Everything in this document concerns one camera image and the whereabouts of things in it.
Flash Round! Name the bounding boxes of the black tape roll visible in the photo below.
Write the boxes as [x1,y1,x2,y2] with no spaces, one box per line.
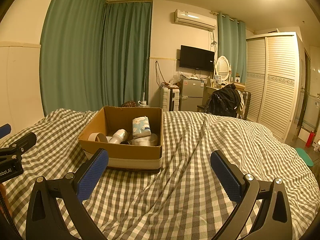
[88,132,108,143]

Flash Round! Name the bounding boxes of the white bottle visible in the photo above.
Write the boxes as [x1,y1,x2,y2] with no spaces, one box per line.
[108,129,128,144]

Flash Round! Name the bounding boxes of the blue floral tissue pack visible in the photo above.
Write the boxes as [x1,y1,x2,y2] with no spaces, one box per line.
[132,116,151,139]

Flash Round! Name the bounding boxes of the red fire extinguisher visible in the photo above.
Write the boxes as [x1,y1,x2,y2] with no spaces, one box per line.
[305,131,316,148]

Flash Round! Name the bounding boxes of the grey checkered bed cover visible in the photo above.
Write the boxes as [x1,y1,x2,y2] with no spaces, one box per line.
[1,108,319,239]

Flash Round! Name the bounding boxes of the cardboard box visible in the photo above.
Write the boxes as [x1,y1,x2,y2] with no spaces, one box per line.
[79,106,163,171]

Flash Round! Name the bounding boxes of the large green curtain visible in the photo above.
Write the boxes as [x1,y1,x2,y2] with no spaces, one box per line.
[40,0,152,114]

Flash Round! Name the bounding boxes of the brown patterned bag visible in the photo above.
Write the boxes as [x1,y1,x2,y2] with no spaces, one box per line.
[121,100,137,107]

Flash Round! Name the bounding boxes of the black clothes on chair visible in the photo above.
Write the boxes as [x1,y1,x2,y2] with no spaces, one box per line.
[204,84,251,120]

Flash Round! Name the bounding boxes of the large clear water jug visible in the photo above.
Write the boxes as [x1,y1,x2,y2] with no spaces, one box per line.
[138,101,148,107]

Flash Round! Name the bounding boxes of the wooden dressing table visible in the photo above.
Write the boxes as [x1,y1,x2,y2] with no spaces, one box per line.
[202,80,245,105]

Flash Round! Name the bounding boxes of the silver mini fridge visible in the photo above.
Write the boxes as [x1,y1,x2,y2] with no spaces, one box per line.
[179,79,204,112]

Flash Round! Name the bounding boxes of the white louvered wardrobe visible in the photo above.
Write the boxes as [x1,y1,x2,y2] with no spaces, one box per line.
[245,32,303,142]

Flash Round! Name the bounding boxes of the oval white vanity mirror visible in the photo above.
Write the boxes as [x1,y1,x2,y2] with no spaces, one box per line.
[215,56,231,81]

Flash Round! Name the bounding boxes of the white suitcase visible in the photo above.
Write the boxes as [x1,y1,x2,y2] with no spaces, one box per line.
[160,85,180,112]

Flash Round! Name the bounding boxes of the small green curtain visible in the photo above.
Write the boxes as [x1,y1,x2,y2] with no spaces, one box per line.
[217,13,247,83]

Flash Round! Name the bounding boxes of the white air conditioner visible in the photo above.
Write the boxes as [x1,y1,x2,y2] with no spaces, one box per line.
[174,9,217,31]

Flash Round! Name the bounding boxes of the black wall television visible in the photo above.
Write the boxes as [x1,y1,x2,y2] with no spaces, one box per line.
[180,45,215,72]

